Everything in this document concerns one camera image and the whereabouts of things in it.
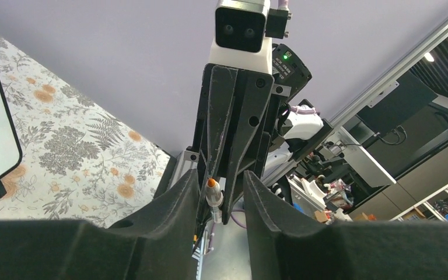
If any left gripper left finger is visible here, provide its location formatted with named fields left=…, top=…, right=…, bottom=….
left=0, top=169, right=199, bottom=279

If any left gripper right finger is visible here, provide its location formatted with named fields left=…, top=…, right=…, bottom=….
left=243, top=171, right=448, bottom=279

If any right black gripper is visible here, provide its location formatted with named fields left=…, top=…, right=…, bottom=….
left=191, top=65, right=291, bottom=240

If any white marker pen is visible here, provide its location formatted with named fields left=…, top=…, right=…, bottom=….
left=205, top=178, right=223, bottom=223

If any floral table mat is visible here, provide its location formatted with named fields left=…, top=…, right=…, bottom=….
left=0, top=36, right=171, bottom=228

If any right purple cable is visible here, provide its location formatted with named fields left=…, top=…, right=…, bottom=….
left=230, top=0, right=321, bottom=229

